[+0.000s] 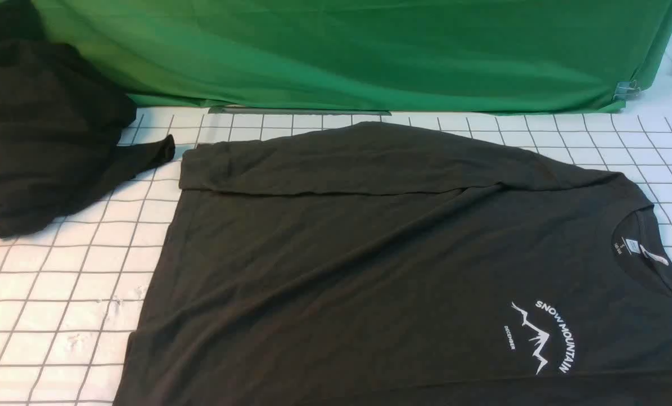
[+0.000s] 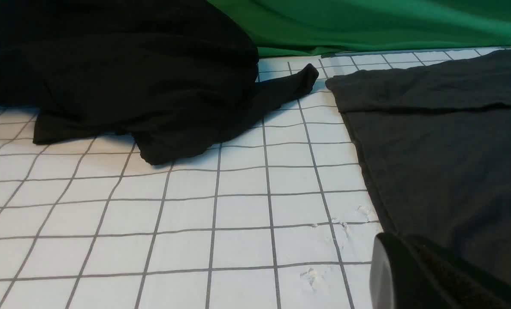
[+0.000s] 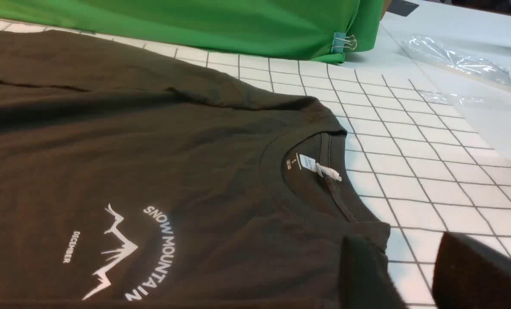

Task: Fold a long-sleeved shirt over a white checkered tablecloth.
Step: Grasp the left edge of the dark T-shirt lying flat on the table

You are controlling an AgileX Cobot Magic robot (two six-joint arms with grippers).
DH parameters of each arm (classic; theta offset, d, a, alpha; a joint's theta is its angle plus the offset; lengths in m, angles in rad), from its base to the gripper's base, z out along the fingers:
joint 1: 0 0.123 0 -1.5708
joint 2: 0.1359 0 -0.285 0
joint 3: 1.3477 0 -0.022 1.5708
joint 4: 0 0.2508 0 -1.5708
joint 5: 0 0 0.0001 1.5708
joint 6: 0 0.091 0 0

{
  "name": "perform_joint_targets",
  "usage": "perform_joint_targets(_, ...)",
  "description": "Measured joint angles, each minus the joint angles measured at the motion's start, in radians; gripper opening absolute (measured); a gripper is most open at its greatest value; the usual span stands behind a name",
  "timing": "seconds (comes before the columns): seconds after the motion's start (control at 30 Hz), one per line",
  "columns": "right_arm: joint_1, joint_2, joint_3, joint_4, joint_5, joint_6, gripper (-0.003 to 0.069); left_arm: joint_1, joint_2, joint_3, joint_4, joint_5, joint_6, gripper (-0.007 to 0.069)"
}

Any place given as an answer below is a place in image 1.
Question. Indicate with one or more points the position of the gray long sleeve shirt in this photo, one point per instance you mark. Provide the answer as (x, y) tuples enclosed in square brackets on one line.
[(382, 264)]

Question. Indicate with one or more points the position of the green backdrop cloth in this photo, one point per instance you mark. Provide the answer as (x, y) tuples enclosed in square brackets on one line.
[(413, 56)]

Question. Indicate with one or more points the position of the black clothes pile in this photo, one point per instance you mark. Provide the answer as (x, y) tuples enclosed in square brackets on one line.
[(61, 123)]

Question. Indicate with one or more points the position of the metal binder clip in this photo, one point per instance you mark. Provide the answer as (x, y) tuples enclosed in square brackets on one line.
[(627, 90)]

